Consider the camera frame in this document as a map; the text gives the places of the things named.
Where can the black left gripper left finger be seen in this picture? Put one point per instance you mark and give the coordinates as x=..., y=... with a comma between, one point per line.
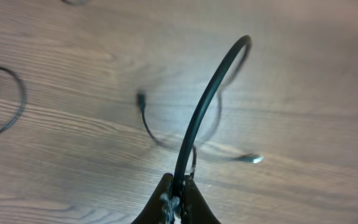
x=158, y=209

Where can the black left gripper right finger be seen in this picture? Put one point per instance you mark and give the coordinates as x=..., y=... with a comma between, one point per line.
x=194, y=209

